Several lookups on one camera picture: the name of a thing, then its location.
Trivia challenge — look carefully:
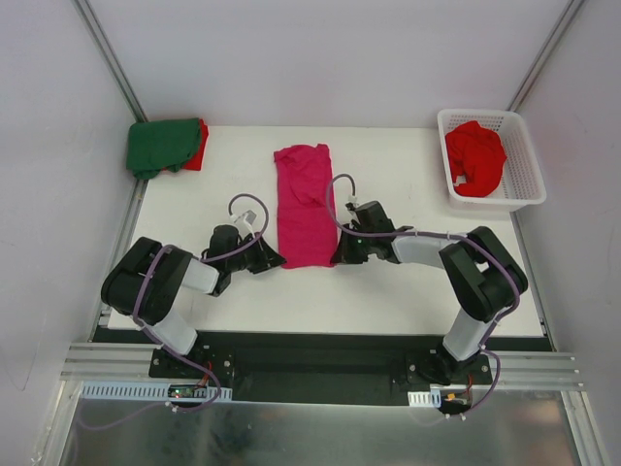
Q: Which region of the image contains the folded red t shirt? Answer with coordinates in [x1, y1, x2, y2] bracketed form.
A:
[180, 118, 209, 172]

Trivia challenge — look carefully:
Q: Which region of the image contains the red t shirt in basket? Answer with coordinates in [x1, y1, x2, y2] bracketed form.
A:
[445, 120, 507, 198]

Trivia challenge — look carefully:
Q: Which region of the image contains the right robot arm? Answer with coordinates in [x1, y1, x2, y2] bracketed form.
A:
[331, 201, 528, 385]

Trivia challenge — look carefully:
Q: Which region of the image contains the folded green t shirt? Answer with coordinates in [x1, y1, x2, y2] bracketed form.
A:
[126, 117, 203, 181]

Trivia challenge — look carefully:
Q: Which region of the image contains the white cable duct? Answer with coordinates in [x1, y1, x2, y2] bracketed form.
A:
[407, 387, 473, 409]
[82, 382, 233, 403]

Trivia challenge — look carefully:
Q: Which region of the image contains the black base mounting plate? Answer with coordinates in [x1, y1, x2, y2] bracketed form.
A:
[91, 329, 554, 403]

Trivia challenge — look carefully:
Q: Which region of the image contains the aluminium corner post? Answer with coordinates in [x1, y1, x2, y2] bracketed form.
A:
[507, 0, 589, 113]
[72, 0, 147, 122]

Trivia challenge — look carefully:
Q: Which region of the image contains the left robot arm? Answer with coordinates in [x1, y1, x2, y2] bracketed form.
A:
[101, 224, 286, 378]

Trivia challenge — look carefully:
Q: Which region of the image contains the right aluminium corner post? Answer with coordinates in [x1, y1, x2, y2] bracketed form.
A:
[507, 0, 589, 113]

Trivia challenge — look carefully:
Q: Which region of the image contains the white plastic laundry basket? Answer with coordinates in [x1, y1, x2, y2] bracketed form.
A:
[437, 109, 547, 213]

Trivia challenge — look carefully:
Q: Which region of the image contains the left white cable duct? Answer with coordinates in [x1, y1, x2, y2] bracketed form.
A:
[82, 382, 233, 403]

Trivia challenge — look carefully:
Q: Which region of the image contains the right white cable duct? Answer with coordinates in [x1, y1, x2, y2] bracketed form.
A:
[407, 387, 473, 409]

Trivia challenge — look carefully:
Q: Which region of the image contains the left aluminium corner post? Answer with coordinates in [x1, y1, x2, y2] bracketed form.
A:
[72, 0, 147, 122]

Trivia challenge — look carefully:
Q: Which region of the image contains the pink t shirt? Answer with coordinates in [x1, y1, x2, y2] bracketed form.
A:
[274, 144, 338, 269]

